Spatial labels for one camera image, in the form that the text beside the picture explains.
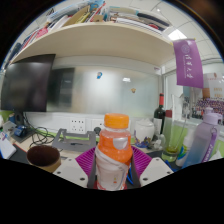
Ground tall green glass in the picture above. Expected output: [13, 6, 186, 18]
[161, 109, 188, 163]

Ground framed group photo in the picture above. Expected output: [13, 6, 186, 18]
[194, 88, 224, 126]

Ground ceiling light panels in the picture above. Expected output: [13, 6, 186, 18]
[168, 29, 188, 42]

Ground white lidded jar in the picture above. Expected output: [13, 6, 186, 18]
[133, 118, 155, 144]

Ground orange-capped drink bottle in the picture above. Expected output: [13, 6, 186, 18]
[94, 113, 134, 192]

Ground small blue device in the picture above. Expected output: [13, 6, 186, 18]
[13, 124, 29, 138]

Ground purple hanging banner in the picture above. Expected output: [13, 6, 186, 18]
[172, 38, 204, 89]

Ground dark wine bottle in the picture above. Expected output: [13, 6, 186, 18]
[153, 92, 167, 134]

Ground white wall sockets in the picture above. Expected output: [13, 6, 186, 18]
[68, 117, 106, 134]

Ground lilac water bottle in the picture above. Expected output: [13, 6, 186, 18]
[181, 107, 224, 169]

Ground grey metal laptop stand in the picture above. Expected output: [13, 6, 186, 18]
[50, 128, 98, 153]

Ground floral patterned cup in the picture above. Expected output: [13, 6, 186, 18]
[26, 144, 63, 174]

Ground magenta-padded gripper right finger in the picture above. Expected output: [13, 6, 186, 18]
[128, 145, 174, 188]

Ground tangled black cables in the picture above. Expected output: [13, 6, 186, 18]
[21, 121, 56, 148]

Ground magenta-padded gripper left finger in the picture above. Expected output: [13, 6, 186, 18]
[53, 146, 99, 189]

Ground black computer monitor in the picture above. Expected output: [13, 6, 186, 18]
[0, 53, 57, 126]

